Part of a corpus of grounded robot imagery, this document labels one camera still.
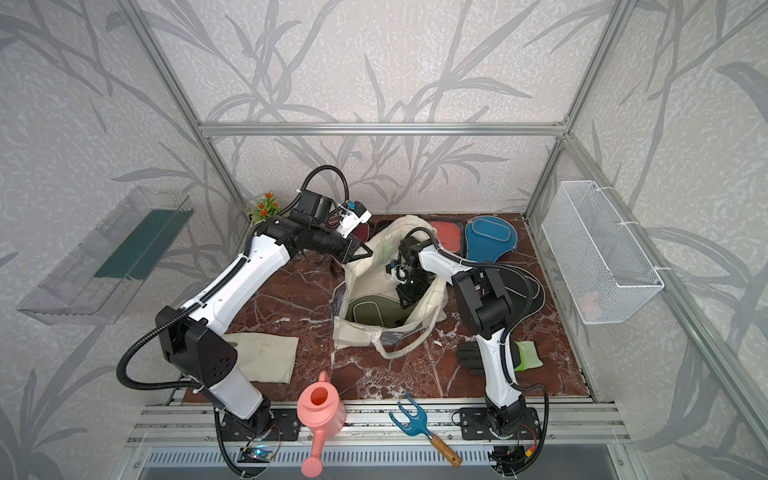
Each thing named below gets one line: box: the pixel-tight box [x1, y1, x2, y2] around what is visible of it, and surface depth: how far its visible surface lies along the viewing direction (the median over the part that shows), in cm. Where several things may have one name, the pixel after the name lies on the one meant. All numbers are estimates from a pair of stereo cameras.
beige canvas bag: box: [333, 215, 447, 359], surface depth 81 cm
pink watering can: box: [297, 371, 347, 478], surface depth 68 cm
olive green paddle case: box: [345, 295, 411, 327], surface depth 95 cm
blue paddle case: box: [465, 216, 518, 264], surface depth 111 cm
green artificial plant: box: [246, 189, 283, 225], surface depth 104 cm
